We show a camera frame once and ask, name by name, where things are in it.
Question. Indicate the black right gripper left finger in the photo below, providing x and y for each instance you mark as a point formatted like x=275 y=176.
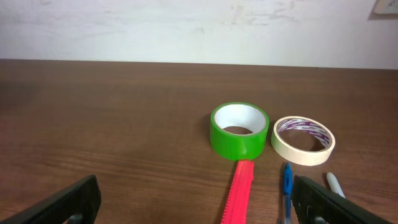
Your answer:
x=77 y=203

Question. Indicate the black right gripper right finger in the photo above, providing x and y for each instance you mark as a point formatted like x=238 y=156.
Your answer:
x=314 y=203

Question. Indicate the blue ballpoint pen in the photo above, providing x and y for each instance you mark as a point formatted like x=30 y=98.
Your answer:
x=287 y=192

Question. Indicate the beige masking tape roll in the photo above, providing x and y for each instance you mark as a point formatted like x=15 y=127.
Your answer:
x=300 y=156

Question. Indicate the red utility knife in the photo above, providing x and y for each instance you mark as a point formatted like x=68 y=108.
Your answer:
x=236 y=207

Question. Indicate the green tape roll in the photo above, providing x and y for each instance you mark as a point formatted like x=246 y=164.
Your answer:
x=238 y=130

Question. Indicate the black and white marker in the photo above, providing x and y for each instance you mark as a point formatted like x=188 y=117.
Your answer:
x=334 y=184

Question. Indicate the wall socket plate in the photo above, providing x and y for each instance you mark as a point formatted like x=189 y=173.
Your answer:
x=386 y=7

